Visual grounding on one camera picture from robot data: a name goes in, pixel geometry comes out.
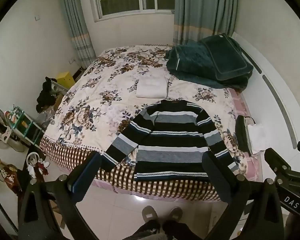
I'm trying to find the black clothes heap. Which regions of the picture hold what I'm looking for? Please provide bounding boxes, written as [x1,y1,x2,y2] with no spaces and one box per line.
[36,76,58,113]

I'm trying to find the teal curtain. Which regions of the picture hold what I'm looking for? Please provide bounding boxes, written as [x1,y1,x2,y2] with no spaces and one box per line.
[172,0,239,47]
[58,0,97,69]

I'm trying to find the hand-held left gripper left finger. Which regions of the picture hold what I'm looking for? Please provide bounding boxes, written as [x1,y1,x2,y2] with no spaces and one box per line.
[17,151,102,240]

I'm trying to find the green storage shelf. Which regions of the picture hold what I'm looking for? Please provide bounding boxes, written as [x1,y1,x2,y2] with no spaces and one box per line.
[5,106,47,148]

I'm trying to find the black bag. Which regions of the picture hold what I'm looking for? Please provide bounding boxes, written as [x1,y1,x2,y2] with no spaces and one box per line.
[235,115,257,155]

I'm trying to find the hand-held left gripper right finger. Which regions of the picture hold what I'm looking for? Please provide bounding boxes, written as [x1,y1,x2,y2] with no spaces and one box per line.
[201,151,285,240]

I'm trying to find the striped knit sweater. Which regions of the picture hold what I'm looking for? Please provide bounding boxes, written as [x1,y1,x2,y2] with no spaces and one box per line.
[100,99,239,182]

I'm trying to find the dark green quilt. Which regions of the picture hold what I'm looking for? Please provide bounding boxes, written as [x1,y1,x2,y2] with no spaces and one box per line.
[165,44,253,90]

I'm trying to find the white crumpled cloth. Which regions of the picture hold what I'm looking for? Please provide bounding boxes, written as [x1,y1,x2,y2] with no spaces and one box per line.
[247,123,267,156]

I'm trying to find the person's black trousers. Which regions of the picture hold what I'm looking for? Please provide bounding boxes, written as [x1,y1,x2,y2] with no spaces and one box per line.
[129,219,199,240]

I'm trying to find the dark green pillow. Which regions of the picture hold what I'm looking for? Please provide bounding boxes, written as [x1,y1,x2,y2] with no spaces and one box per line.
[199,33,254,82]

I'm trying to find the grey slipper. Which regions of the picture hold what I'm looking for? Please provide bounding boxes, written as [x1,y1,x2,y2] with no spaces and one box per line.
[141,205,159,222]
[168,207,184,222]

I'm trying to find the floral checked bed blanket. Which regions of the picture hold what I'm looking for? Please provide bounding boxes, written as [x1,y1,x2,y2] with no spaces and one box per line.
[39,44,263,202]

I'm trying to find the pink bed sheet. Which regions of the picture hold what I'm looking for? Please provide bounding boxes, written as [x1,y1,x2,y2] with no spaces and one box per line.
[225,87,263,202]

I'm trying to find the folded white cloth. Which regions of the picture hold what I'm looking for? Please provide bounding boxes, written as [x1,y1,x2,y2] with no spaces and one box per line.
[136,79,169,99]

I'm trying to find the yellow box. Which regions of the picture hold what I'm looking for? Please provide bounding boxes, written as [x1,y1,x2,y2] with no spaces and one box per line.
[55,71,76,89]

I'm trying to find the white headboard with grey strip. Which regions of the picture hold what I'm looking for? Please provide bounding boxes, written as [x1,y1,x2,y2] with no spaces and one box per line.
[233,31,300,155]

